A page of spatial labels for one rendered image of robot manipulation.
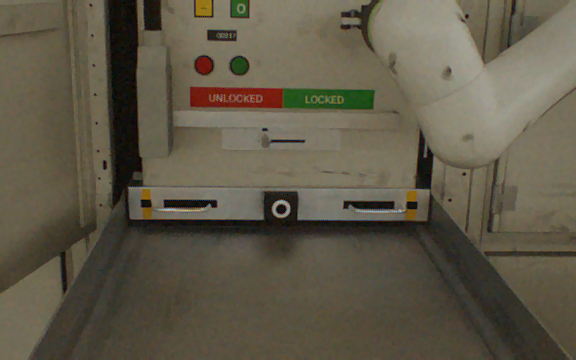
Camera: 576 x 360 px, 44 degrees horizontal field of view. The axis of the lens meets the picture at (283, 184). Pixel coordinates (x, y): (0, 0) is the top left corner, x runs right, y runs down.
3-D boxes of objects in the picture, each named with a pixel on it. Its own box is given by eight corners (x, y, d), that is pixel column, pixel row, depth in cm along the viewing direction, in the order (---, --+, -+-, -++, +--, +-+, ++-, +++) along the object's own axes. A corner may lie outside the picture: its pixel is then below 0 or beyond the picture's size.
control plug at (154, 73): (169, 158, 114) (166, 48, 109) (138, 158, 114) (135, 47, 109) (174, 147, 122) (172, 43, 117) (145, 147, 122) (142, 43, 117)
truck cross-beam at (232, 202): (427, 221, 130) (430, 189, 128) (129, 219, 127) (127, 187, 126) (421, 212, 135) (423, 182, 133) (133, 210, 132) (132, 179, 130)
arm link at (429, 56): (450, -35, 77) (362, 19, 78) (501, 65, 80) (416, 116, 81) (419, -34, 90) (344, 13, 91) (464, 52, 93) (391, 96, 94)
